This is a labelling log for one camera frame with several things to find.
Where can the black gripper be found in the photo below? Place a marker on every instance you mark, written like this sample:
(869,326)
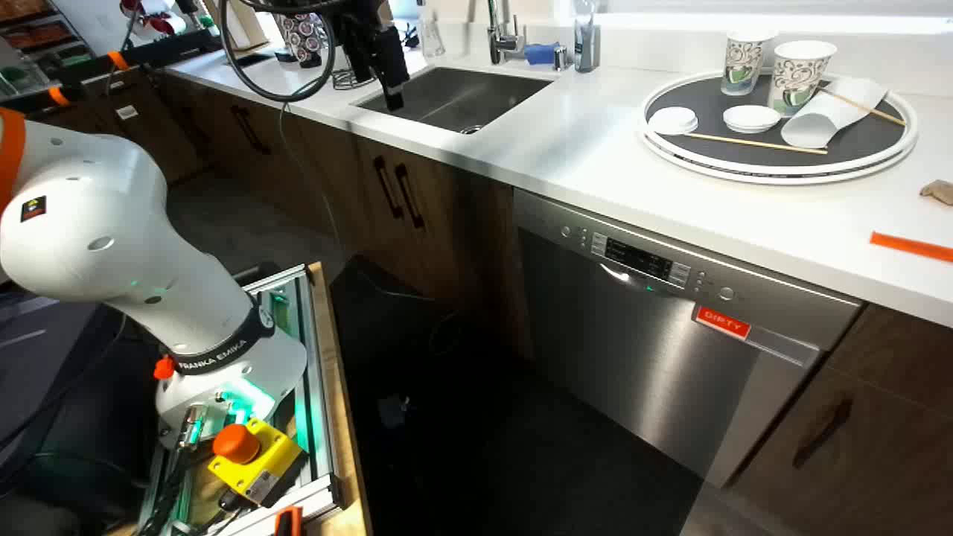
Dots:
(373,40)

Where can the stainless steel dishwasher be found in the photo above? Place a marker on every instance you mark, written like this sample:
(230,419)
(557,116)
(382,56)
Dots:
(634,358)

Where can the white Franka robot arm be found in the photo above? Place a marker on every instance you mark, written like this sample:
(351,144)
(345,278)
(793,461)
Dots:
(89,226)

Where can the red dishwasher sticker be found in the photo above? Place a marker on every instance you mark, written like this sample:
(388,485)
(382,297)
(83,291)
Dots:
(722,321)

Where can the stainless steel sink basin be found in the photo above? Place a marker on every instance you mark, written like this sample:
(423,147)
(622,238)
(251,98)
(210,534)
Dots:
(464,98)

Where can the patterned mug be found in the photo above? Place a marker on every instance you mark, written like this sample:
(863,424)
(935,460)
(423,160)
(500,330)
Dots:
(302,40)

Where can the chrome kitchen faucet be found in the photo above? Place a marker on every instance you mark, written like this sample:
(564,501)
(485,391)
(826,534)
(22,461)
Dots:
(503,34)

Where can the light wooden board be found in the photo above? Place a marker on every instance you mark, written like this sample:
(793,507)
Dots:
(238,23)

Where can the dark wood drawer cabinet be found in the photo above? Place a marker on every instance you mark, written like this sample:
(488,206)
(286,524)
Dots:
(196,129)

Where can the clear dish soap bottle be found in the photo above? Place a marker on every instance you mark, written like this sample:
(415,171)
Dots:
(586,40)

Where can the small white dish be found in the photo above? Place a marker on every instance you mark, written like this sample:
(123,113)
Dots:
(674,120)
(752,116)

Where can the patterned paper cup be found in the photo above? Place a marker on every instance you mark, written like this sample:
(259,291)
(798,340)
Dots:
(795,81)
(744,62)

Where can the wooden chopstick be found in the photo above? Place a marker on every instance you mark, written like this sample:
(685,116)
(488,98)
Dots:
(761,144)
(866,107)

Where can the yellow emergency stop button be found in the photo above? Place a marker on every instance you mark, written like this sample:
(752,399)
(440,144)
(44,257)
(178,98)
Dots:
(248,457)

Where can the round black white tray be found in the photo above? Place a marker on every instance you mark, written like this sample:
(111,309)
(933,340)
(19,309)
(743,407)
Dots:
(863,148)

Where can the orange flat strip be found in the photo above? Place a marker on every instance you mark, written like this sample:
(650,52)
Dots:
(911,248)

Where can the small brown object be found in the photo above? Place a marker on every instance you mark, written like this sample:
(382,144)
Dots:
(939,192)

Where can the brown wood side cabinet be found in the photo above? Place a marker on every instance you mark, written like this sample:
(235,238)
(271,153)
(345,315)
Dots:
(883,466)

